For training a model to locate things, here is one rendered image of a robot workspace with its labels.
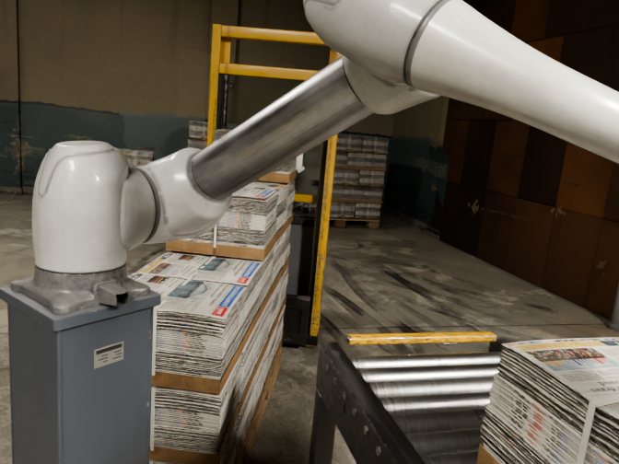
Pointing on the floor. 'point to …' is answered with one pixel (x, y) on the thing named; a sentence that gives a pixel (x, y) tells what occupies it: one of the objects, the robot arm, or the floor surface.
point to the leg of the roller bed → (321, 433)
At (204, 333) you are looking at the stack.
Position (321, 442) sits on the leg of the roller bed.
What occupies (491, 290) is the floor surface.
